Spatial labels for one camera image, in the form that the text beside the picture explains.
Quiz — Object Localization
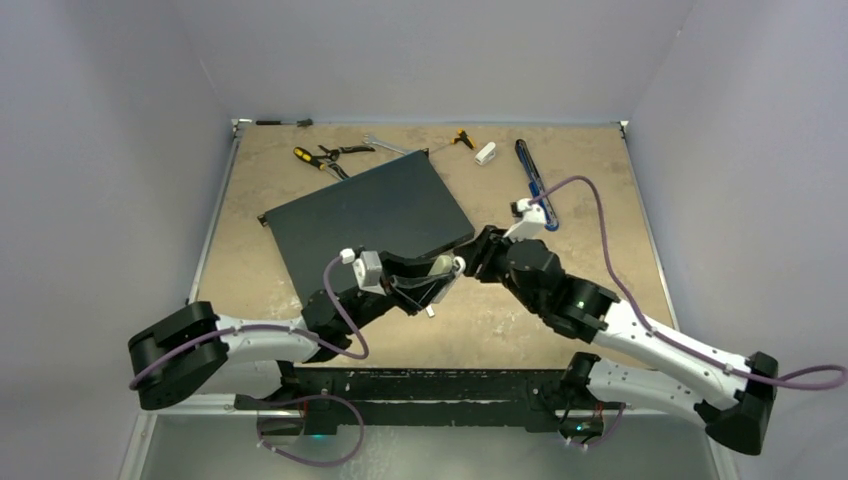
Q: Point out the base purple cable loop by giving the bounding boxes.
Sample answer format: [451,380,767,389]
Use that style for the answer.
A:
[256,390,367,467]

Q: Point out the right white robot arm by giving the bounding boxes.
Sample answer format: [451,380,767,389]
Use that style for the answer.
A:
[453,226,779,456]

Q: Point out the small yellow black screwdriver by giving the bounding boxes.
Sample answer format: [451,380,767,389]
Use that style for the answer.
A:
[428,129,476,154]

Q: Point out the black tool at wall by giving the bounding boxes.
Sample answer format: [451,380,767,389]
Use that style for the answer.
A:
[254,118,314,128]

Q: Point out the blue stapler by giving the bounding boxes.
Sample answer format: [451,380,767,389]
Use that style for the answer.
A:
[514,139,560,232]

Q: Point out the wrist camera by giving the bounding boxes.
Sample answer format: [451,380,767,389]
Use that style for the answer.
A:
[503,198,546,241]
[339,248,386,296]

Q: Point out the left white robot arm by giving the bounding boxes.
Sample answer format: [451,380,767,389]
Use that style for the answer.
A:
[128,248,466,410]

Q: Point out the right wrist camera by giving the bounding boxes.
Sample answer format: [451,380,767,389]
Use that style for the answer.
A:
[503,198,546,241]

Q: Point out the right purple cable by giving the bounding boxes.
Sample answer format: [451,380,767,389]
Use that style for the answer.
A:
[529,175,848,392]

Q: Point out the black handled cutters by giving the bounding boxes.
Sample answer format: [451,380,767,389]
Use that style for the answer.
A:
[318,144,376,162]

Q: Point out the dark flat network switch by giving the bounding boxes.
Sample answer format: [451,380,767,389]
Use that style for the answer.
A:
[258,151,475,302]

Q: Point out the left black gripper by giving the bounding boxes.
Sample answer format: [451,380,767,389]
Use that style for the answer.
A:
[341,254,454,336]

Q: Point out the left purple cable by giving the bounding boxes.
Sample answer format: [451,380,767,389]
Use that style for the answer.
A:
[129,251,372,392]

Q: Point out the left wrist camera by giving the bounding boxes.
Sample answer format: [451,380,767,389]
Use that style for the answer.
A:
[339,248,386,296]

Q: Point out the silver wrench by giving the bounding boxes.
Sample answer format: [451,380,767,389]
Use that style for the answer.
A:
[363,134,411,155]

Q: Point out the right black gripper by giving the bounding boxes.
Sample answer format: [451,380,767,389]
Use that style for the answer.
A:
[453,225,544,314]

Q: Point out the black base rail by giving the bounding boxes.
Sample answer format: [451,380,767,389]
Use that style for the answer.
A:
[235,367,627,435]

